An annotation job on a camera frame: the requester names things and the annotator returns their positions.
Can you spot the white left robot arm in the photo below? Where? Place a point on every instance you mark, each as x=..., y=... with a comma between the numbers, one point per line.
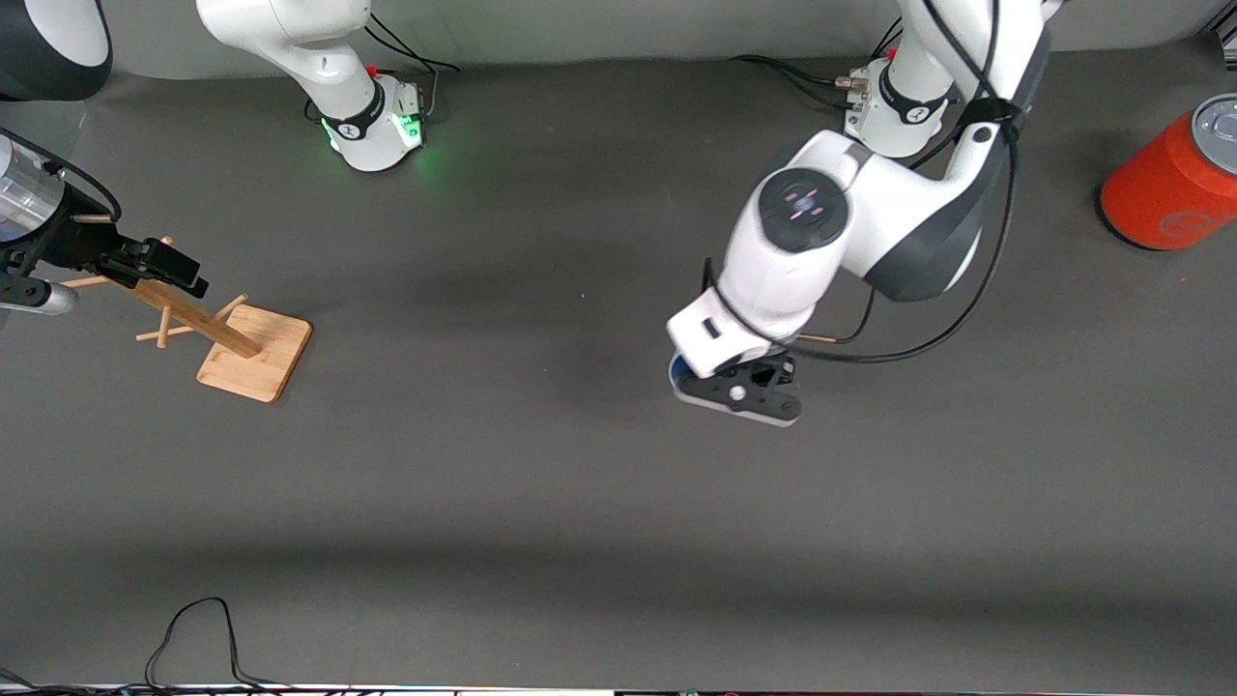
x=870, y=213

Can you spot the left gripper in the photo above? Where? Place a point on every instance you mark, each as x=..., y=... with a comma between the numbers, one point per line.
x=762, y=373

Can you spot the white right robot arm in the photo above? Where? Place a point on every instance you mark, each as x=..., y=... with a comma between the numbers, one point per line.
x=329, y=58

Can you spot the wooden cup rack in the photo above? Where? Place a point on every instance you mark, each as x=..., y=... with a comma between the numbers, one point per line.
x=256, y=353

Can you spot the orange can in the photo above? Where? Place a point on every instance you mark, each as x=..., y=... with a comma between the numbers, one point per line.
x=1169, y=184

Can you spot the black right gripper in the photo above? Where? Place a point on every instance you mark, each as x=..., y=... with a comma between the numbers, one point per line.
x=70, y=244

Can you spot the light blue cup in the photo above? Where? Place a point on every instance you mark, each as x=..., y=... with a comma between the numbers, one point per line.
x=676, y=367

